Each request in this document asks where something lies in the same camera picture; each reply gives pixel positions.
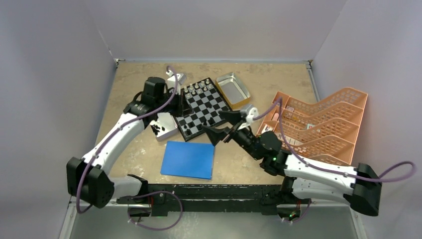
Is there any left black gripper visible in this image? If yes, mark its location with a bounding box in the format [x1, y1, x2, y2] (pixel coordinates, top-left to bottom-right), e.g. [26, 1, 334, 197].
[155, 89, 194, 118]

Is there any black and silver chessboard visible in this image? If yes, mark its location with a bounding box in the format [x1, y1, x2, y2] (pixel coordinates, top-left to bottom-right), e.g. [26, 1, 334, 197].
[175, 78, 232, 142]

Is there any pink eraser in organizer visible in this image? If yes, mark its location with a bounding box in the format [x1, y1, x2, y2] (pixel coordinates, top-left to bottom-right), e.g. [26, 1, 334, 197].
[271, 113, 280, 122]

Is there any gold rectangular metal tin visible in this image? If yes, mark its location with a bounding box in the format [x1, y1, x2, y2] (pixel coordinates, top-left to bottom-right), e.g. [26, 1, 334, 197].
[215, 72, 251, 109]

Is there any orange plastic tiered organizer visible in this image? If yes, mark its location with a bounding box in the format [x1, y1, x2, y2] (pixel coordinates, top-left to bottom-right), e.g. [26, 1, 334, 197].
[256, 87, 368, 166]

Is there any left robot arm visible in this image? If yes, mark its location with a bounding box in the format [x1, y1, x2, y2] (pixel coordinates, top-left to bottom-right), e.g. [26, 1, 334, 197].
[66, 73, 188, 208]

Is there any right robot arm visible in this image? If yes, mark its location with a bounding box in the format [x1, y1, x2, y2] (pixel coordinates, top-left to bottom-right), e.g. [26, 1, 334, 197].
[202, 111, 382, 217]

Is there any white chess piece row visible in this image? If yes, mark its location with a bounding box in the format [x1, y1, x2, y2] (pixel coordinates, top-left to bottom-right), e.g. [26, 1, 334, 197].
[181, 79, 215, 100]

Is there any pile of black chess pieces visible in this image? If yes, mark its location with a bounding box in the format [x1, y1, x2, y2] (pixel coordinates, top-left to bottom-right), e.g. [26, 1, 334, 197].
[150, 121, 169, 136]

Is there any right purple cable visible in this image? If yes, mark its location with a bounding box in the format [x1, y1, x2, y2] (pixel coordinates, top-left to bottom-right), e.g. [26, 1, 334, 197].
[254, 96, 418, 225]

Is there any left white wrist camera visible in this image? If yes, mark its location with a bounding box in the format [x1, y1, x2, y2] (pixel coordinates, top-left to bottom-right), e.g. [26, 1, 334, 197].
[167, 73, 187, 88]

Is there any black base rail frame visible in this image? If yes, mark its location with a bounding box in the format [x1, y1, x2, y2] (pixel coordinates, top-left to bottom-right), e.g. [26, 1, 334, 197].
[69, 183, 350, 219]

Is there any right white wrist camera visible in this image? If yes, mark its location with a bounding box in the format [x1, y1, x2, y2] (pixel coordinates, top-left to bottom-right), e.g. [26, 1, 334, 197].
[237, 104, 259, 130]

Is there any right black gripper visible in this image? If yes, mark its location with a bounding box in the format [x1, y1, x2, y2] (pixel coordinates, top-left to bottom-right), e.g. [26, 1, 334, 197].
[202, 111, 262, 161]

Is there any blue folder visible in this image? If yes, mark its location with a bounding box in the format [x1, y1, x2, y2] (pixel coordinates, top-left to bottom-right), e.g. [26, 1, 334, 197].
[160, 141, 215, 180]

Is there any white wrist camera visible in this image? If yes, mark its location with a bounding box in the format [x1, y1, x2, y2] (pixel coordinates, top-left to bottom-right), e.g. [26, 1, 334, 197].
[167, 73, 187, 88]
[237, 104, 259, 130]

